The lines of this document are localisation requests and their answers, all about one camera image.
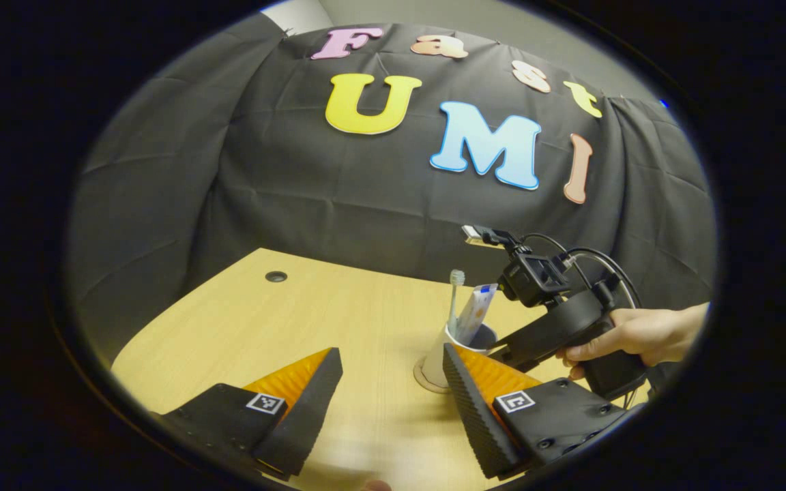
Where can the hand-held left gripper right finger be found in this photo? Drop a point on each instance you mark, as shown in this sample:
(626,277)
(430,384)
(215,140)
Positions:
(468,409)

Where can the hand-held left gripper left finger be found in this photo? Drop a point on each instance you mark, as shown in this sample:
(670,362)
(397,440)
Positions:
(311,409)

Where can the round cork coaster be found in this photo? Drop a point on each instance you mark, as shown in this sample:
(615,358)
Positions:
(421,379)

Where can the white toothpaste tube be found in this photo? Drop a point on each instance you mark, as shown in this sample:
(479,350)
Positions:
(475,310)

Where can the pale blue toothbrush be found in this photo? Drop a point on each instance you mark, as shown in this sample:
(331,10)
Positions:
(454,300)

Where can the light wooden desktop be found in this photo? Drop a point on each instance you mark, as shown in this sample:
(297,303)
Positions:
(338,320)

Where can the black backdrop cloth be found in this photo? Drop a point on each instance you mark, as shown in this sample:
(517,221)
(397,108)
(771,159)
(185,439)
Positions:
(297,198)

